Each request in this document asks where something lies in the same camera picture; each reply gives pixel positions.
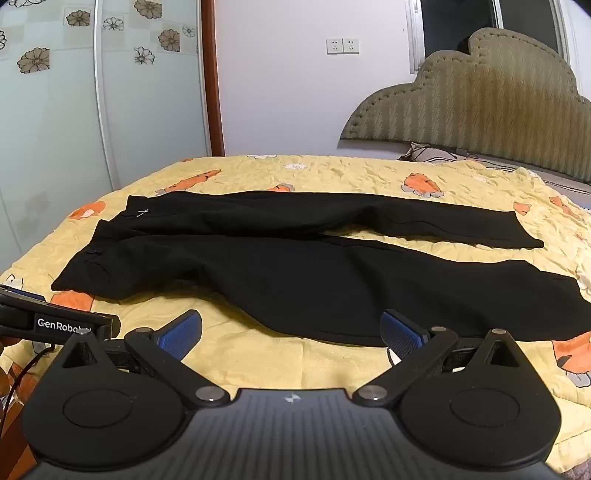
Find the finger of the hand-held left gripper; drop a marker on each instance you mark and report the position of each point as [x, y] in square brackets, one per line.
[31, 296]

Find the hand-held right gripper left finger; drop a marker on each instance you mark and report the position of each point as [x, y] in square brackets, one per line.
[181, 333]

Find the brown wooden wardrobe frame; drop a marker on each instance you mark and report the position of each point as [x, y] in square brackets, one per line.
[212, 83]

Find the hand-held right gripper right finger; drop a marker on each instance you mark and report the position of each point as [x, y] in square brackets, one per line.
[400, 334]

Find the patterned grey pillow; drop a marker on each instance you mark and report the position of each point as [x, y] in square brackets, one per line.
[429, 152]

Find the flower print glass wardrobe door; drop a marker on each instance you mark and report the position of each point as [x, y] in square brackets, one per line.
[152, 101]
[46, 161]

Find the white framed window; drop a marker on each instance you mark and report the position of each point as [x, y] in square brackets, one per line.
[461, 23]

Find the yellow carrot print blanket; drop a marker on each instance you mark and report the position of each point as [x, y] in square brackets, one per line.
[323, 175]

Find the black pants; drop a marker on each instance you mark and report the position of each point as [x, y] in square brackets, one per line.
[277, 277]

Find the olive padded headboard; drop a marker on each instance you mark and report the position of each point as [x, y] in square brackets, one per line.
[461, 101]

